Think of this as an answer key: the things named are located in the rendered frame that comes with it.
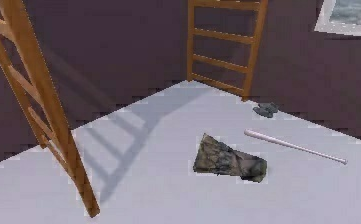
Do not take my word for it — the brown wooden ladder shelf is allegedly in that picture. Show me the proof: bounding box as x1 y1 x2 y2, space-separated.
186 0 270 102
0 0 101 219

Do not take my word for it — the grey green crumpled cloth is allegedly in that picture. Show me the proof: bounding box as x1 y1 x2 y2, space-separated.
192 132 269 184

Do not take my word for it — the white framed window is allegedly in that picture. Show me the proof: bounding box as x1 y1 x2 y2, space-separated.
313 0 361 38

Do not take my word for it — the white baseball bat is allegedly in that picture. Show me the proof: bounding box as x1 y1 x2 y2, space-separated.
243 128 349 166

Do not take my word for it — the small dark grey cloth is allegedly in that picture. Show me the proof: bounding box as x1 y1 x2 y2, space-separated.
252 102 280 119

